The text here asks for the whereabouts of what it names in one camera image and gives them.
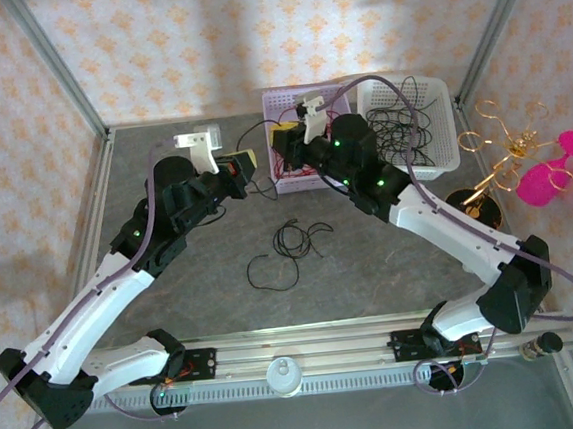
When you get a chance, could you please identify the gold wire glass rack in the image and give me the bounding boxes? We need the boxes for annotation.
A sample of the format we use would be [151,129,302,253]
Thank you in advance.
[435,93,573,237]

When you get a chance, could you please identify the black cylindrical bottle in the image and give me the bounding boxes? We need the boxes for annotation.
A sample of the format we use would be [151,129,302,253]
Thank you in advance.
[519,330,565,363]

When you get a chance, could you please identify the slotted grey cable duct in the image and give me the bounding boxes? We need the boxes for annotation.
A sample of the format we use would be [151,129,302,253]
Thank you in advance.
[56,359,491,417]

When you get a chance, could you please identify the aluminium mounting rail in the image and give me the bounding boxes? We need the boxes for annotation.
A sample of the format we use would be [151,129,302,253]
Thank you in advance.
[29,301,573,400]

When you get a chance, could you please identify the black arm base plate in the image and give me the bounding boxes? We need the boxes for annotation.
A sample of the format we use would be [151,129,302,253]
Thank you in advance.
[126,347,221,389]
[389,322,485,366]

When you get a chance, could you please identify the white round plastic cap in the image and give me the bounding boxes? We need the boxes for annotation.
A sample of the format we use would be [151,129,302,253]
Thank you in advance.
[263,354,307,402]

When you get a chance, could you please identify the pink plastic wine glass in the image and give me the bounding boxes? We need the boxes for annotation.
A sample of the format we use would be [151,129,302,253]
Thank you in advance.
[511,129,573,210]

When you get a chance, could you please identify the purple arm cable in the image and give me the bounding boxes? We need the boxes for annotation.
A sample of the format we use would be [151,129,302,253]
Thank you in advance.
[312,57,573,405]
[0,138,204,429]

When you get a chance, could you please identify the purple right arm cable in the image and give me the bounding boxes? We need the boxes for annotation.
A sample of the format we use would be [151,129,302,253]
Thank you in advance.
[312,57,573,405]

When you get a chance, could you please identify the red cable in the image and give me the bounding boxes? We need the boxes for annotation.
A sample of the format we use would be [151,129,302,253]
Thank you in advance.
[272,156,314,181]
[279,102,307,122]
[271,145,327,182]

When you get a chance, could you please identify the lavender perforated plastic basket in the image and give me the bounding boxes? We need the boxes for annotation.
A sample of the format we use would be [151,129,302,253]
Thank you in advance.
[259,80,369,197]

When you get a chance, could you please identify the white perforated plastic basket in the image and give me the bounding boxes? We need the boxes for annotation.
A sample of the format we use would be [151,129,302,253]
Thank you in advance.
[352,68,464,188]

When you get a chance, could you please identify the aluminium frame post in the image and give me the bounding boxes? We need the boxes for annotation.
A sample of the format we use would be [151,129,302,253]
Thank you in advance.
[1,0,113,149]
[445,0,553,108]

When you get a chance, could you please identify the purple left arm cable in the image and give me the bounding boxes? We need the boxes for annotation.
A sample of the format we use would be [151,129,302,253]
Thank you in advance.
[0,138,204,429]

